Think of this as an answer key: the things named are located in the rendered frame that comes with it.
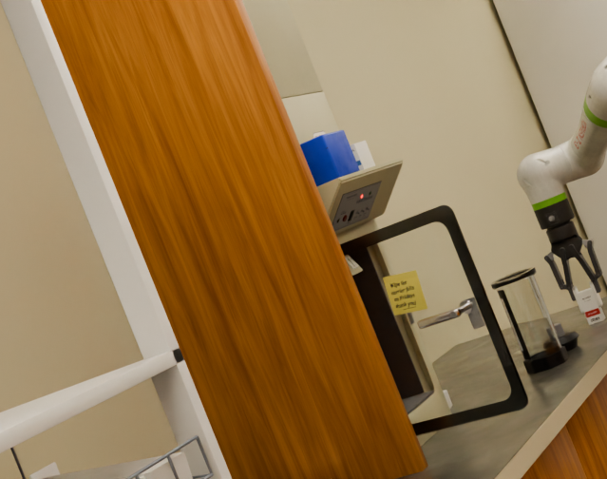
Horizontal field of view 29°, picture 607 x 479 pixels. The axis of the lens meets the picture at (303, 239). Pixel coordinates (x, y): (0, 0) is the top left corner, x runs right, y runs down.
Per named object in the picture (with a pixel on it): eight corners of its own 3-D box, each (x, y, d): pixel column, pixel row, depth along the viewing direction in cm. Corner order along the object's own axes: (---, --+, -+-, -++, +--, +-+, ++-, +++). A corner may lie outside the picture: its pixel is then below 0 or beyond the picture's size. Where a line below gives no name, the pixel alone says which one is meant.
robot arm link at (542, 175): (505, 163, 316) (516, 160, 305) (549, 146, 317) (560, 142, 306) (525, 213, 316) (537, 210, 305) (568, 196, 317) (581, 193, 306)
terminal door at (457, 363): (398, 439, 234) (323, 250, 234) (531, 407, 216) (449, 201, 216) (396, 441, 234) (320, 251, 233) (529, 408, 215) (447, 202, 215)
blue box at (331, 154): (297, 195, 235) (280, 152, 235) (319, 187, 244) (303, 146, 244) (339, 177, 230) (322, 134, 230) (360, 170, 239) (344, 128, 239)
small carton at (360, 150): (345, 178, 250) (334, 151, 250) (357, 174, 254) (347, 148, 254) (364, 170, 247) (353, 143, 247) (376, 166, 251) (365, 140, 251)
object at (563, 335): (542, 360, 287) (532, 335, 287) (552, 350, 295) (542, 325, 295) (578, 349, 282) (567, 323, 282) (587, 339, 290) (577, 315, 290)
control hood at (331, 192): (309, 245, 234) (290, 198, 234) (374, 218, 262) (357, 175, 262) (357, 225, 228) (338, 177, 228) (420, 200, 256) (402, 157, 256)
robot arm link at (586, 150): (574, 95, 284) (595, 135, 280) (617, 78, 285) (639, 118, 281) (550, 154, 318) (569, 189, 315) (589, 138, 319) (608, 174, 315)
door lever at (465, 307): (432, 324, 223) (427, 312, 223) (475, 311, 217) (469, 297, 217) (419, 333, 219) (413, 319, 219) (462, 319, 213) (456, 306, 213)
